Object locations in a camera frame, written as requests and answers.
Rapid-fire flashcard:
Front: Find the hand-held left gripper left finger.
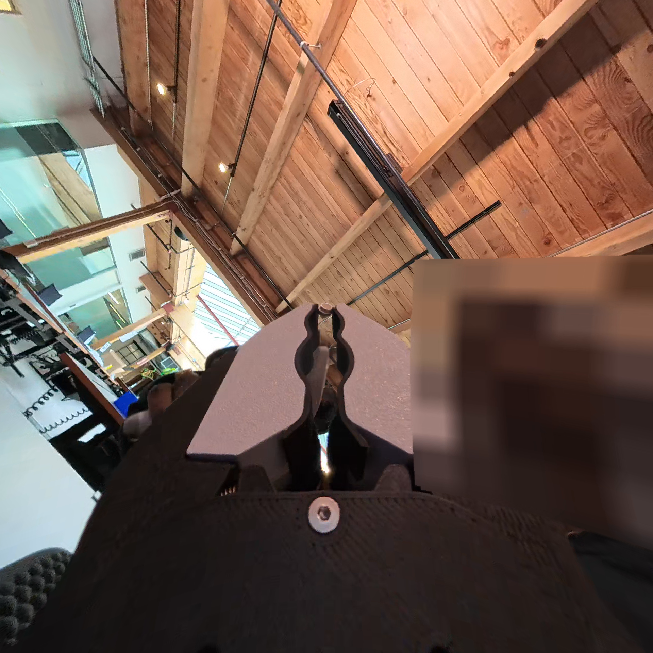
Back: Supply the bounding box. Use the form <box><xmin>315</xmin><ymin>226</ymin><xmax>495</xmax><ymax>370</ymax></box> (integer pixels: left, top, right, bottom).
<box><xmin>187</xmin><ymin>303</ymin><xmax>321</xmax><ymax>490</ymax></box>

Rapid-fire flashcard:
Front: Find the black ceiling light rail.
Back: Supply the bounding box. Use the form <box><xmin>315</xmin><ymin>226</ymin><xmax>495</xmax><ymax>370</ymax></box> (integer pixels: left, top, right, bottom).
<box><xmin>327</xmin><ymin>97</ymin><xmax>460</xmax><ymax>261</ymax></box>

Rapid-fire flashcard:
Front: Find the row of office desks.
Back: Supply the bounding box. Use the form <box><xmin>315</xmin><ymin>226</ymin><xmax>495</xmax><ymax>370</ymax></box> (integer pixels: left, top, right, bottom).
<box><xmin>0</xmin><ymin>250</ymin><xmax>133</xmax><ymax>434</ymax></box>

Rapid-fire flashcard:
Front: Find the black honeycomb cushion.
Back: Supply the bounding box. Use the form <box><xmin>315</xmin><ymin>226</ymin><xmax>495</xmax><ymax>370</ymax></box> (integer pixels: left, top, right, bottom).
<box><xmin>0</xmin><ymin>548</ymin><xmax>74</xmax><ymax>646</ymax></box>

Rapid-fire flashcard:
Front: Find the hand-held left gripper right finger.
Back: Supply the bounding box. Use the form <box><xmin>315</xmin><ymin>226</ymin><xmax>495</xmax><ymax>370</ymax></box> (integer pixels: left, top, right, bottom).
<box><xmin>329</xmin><ymin>304</ymin><xmax>414</xmax><ymax>490</ymax></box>

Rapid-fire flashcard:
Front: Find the person's right hand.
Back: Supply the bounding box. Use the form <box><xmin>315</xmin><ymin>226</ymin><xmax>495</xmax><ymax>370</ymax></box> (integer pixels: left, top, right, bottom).
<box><xmin>125</xmin><ymin>370</ymin><xmax>205</xmax><ymax>439</ymax></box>

